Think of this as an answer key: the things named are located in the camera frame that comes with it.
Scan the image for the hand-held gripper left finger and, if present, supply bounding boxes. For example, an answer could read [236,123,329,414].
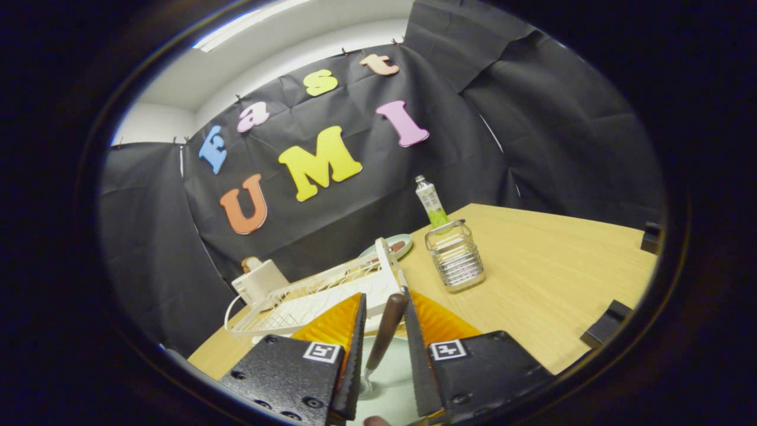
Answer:
[218,292,367,426]

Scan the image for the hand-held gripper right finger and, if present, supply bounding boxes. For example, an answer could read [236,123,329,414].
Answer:
[404,289,555,418]

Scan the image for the mint green plate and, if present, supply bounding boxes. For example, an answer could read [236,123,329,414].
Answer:
[349,336,423,426]

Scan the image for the wooden handled spoon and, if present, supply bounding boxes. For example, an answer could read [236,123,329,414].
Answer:
[361,293,409,394]

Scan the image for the white dish rack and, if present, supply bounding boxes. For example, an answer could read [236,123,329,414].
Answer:
[224,238,409,344]

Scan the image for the metal wire basket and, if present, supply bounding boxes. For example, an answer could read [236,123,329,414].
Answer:
[425,219,486,293]

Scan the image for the pale plate with food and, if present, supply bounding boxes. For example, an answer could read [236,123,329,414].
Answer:
[358,234,414,261]

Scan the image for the white toaster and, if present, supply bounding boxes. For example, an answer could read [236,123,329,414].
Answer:
[232,259,290,311]

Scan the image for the green tea bottle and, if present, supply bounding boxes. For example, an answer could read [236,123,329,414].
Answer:
[414,175,450,230]

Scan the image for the black block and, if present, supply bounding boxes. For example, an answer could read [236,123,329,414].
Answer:
[580,299,633,350]
[640,222,663,255]

